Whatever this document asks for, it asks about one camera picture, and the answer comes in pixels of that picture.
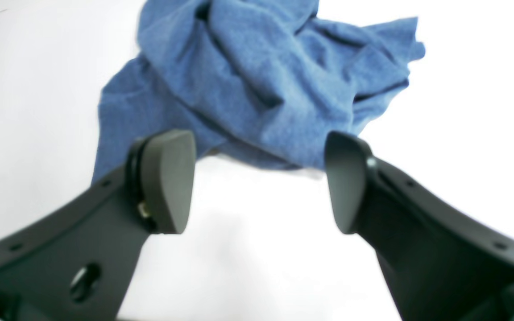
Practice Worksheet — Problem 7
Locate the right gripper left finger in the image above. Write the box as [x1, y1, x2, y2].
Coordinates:
[0, 130, 196, 321]

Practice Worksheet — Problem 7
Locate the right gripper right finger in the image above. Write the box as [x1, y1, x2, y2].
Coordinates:
[324, 132, 514, 321]

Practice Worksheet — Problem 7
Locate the dark blue t-shirt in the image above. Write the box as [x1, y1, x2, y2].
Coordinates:
[92, 0, 426, 181]

